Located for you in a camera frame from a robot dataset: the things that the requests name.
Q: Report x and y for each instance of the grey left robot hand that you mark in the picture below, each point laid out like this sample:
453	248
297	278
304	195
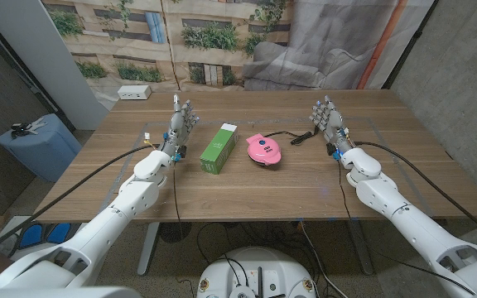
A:
176	128

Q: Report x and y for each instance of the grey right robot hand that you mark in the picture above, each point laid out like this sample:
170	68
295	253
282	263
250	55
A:
333	122

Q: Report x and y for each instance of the pink mini sandwich press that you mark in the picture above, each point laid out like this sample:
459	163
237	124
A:
263	151

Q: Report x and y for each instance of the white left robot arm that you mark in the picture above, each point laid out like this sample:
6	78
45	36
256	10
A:
110	219

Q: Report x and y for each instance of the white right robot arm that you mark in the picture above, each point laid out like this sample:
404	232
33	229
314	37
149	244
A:
408	219

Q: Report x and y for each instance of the green and white box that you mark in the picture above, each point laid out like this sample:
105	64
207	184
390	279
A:
218	151

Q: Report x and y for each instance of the white power strip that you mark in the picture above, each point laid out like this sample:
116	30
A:
134	92

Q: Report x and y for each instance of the printed fabric backdrop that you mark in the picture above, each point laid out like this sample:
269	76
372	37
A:
222	62

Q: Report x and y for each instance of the round black floor disc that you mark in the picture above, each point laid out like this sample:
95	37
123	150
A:
174	232

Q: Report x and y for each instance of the white table leg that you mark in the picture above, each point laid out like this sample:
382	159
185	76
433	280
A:
147	248

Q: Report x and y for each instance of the grey table leg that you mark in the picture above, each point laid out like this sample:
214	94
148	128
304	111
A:
360	248

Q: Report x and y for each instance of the blue storage bin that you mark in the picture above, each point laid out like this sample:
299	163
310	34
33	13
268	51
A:
39	153

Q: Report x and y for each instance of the white column panel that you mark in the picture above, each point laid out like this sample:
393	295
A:
48	58

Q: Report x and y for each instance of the black and grey tools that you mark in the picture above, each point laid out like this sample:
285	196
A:
21	129

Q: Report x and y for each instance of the blue pad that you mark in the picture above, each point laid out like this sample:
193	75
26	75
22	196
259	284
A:
58	232
31	236

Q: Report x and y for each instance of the white robot torso base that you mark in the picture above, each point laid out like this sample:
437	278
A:
259	269

